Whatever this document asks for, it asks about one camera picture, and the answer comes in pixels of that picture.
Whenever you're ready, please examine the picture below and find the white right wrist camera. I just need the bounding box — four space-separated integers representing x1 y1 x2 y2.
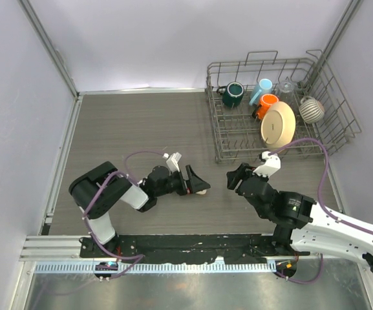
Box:
253 151 281 178

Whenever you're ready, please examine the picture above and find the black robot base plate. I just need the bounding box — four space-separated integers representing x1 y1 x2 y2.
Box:
78 232 312 266

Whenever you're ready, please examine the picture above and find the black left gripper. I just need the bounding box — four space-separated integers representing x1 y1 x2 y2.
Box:
155 165 209 197

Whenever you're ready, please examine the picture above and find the grey wire dish rack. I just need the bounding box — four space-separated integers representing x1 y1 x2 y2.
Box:
206 50 362 163

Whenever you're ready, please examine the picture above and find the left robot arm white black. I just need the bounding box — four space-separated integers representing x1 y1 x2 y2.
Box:
69 161 211 258

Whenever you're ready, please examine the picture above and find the white cable duct strip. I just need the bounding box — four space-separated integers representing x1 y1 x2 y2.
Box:
34 259 276 274

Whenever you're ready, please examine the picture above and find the orange mug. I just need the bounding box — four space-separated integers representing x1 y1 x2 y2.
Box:
252 94 279 120

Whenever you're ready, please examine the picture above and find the beige plate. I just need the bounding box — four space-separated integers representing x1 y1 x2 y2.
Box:
261 101 296 150

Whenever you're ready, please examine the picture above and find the dark green mug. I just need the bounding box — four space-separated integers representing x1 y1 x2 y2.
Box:
216 81 244 109

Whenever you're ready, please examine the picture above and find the grey striped mug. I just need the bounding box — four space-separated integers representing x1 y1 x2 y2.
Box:
299 96 325 124

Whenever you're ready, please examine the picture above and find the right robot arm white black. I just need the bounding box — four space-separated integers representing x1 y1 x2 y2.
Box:
226 160 373 272

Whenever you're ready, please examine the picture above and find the clear glass cup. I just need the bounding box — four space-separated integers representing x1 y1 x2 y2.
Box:
275 79 295 105

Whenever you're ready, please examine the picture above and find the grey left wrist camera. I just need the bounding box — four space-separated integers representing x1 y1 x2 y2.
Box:
163 152 182 172

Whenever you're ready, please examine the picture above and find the light blue mug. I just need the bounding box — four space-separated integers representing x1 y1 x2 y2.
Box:
249 78 273 106

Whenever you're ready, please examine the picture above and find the beige charging case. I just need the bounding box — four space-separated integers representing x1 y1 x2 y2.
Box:
195 190 207 195

